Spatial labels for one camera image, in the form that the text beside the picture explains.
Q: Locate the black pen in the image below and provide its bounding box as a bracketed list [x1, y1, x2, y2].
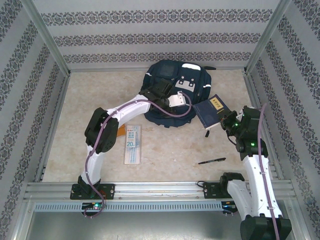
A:
[197, 157, 227, 165]

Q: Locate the navy notebook yellow label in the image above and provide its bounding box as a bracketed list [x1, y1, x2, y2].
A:
[192, 94, 231, 131]

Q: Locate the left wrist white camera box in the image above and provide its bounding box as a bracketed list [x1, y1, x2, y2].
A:
[168, 90, 188, 109]

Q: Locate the clear ruler stationery pack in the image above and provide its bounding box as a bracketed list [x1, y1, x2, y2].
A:
[124, 124, 143, 165]

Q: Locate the slotted grey cable duct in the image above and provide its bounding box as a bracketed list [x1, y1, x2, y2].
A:
[33, 201, 223, 213]

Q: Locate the aluminium frame post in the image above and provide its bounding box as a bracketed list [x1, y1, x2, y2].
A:
[243, 0, 293, 75]
[19, 0, 72, 77]

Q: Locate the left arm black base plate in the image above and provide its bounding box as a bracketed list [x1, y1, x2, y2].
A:
[69, 183, 116, 201]

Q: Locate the grey metal panel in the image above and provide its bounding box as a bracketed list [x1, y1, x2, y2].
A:
[24, 211, 305, 240]

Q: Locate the aluminium rear frame bar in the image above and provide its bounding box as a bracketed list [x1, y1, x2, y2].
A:
[68, 66, 247, 73]

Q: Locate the aluminium side frame rail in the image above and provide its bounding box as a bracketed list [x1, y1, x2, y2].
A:
[33, 73, 72, 183]
[243, 71, 286, 181]

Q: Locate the navy blue backpack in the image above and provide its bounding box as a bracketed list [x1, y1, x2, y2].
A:
[140, 59, 217, 130]

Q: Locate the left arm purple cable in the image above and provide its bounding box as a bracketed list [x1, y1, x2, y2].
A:
[83, 91, 193, 219]

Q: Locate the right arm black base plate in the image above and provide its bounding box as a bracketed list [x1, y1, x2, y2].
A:
[202, 181, 248, 200]

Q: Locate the aluminium mounting rail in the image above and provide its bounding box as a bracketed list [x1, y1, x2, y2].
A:
[23, 181, 297, 201]

